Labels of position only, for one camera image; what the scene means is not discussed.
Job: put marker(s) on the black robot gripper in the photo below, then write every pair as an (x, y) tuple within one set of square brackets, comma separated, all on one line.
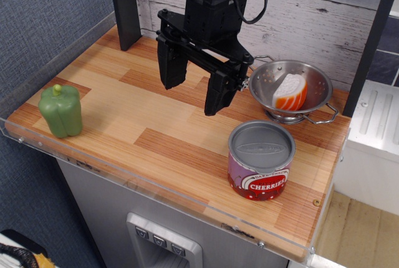
[(207, 35)]

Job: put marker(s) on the white and orange toy container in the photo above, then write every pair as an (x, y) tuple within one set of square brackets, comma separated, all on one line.
[(291, 94)]

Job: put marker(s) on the steel colander bowl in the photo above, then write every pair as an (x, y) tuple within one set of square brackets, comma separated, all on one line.
[(265, 80)]

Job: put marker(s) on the cherries tin can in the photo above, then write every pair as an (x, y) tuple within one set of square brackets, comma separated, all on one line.
[(260, 157)]

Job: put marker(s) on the green toy bell pepper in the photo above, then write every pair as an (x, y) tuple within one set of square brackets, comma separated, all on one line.
[(60, 106)]

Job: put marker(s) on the grey toy fridge cabinet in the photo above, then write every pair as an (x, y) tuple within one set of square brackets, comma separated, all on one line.
[(105, 206)]

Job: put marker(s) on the silver water dispenser panel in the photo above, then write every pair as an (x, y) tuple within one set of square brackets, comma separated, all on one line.
[(157, 246)]

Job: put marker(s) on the white toy appliance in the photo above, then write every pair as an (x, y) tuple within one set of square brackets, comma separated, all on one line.
[(368, 168)]

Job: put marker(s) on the black and yellow object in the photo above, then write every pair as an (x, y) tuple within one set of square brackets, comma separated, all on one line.
[(17, 250)]

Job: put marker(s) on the dark vertical post left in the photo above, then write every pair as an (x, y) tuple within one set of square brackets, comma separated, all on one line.
[(128, 23)]

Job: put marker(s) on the dark vertical post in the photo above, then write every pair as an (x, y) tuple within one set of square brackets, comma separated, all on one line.
[(371, 45), (128, 23)]

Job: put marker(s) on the dark vertical post right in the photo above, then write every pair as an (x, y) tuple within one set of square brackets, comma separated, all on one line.
[(371, 45)]

